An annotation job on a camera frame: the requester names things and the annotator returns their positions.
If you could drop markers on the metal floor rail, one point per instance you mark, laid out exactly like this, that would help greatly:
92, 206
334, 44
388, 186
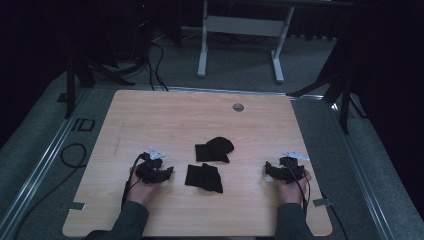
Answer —
40, 166

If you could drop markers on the person's right hand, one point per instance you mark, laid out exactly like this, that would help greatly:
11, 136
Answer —
290, 192

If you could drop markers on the grey tape piece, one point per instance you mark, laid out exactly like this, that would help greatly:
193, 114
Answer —
322, 202
77, 206

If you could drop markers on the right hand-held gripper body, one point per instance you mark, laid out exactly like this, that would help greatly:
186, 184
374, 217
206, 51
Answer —
292, 166

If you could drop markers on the person's left hand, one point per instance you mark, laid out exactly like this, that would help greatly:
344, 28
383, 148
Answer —
143, 192

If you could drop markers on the white desk frame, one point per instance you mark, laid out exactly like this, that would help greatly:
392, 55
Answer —
243, 26

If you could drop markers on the black metal stand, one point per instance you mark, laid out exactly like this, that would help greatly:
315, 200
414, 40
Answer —
340, 83
83, 71

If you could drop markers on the black sock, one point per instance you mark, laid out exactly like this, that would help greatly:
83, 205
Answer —
204, 177
215, 150

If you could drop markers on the grey table grommet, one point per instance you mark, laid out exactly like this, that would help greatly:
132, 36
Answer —
238, 107

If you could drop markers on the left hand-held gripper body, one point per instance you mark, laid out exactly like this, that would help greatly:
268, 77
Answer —
149, 164

